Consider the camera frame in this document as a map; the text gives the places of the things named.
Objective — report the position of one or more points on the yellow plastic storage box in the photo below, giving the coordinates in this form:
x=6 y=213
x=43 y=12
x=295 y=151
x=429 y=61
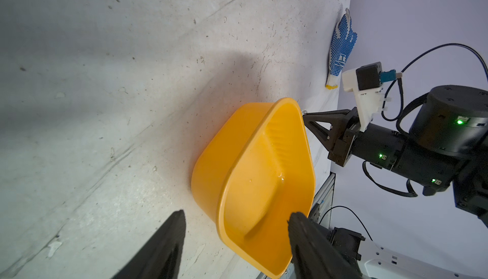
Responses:
x=253 y=175

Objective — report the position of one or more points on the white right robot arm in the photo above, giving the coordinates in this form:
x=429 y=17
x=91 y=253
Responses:
x=446 y=146

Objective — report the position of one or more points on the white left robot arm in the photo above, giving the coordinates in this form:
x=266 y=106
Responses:
x=372 y=261

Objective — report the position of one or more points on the aluminium frame rail structure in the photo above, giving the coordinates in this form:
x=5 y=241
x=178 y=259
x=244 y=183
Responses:
x=323 y=201

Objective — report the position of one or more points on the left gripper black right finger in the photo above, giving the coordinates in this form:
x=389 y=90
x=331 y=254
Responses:
x=313 y=256

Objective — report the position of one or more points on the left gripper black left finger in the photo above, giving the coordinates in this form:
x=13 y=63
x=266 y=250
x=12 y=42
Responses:
x=161 y=255

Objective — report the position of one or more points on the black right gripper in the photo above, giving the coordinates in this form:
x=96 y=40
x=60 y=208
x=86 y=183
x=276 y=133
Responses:
x=338 y=140

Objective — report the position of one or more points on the blue dotted work glove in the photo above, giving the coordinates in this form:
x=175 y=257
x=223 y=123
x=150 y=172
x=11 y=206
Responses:
x=341 y=46

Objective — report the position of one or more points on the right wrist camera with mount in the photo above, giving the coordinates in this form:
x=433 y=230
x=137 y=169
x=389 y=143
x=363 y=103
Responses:
x=367 y=83

